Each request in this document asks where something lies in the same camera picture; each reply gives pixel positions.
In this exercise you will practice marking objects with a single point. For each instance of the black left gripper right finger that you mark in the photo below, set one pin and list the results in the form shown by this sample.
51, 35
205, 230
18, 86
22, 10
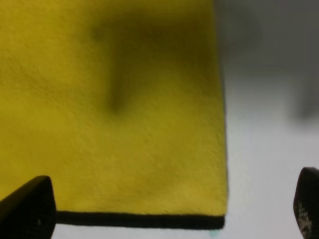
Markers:
306, 203

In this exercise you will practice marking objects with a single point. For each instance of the yellow towel with black trim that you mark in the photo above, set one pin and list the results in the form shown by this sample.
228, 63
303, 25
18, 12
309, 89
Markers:
120, 103

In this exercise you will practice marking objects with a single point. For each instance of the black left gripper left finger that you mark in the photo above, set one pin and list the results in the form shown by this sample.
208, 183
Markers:
29, 212

